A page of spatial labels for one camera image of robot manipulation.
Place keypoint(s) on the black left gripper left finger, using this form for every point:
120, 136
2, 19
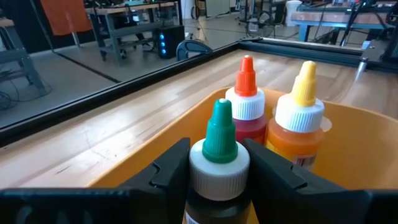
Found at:
93, 205

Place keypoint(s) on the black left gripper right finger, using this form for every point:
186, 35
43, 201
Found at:
311, 202

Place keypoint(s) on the large green-cap dye bottle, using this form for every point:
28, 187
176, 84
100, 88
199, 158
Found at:
219, 174

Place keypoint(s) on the large red-cap dye bottle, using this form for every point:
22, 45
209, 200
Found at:
245, 105

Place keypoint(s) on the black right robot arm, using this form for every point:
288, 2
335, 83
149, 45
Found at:
392, 49

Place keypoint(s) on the yellow-orange plastic bin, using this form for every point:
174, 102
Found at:
357, 149

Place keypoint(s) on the large yellow-cap dye bottle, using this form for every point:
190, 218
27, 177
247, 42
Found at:
298, 115

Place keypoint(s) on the grey metal table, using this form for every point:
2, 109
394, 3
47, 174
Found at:
15, 56

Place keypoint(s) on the grey metal workbench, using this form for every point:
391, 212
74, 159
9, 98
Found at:
130, 31

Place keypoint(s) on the black computer tower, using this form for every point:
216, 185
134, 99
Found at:
169, 42

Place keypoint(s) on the white bucket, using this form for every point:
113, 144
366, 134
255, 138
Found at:
293, 12

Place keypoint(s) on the orange partition panel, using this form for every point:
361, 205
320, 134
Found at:
65, 15

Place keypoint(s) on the black aluminium table frame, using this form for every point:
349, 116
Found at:
124, 90

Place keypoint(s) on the blue metal frame table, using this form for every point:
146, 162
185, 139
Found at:
335, 20

